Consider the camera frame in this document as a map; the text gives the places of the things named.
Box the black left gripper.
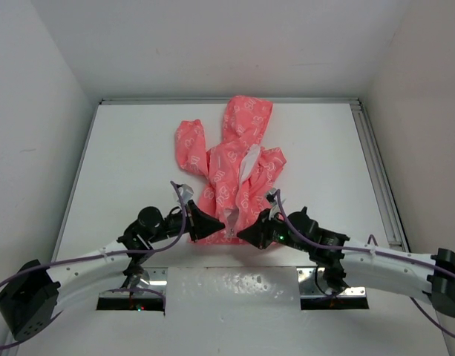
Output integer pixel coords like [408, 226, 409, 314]
[148, 199, 224, 243]

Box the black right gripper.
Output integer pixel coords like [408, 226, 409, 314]
[238, 208, 310, 253]

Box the pink patterned hooded jacket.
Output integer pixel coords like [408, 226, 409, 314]
[174, 96, 287, 245]

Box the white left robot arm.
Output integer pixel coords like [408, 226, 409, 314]
[0, 200, 225, 344]

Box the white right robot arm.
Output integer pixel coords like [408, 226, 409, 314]
[237, 209, 455, 318]

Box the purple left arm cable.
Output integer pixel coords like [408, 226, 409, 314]
[0, 180, 189, 352]

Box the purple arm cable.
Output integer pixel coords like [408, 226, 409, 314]
[0, 180, 189, 352]
[266, 188, 455, 343]

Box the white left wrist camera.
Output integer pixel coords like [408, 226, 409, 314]
[174, 183, 194, 206]

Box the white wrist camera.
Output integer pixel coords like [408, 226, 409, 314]
[174, 183, 194, 206]
[265, 188, 281, 220]

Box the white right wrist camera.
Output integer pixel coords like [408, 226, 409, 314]
[265, 188, 281, 220]

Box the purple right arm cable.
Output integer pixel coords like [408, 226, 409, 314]
[266, 188, 455, 343]

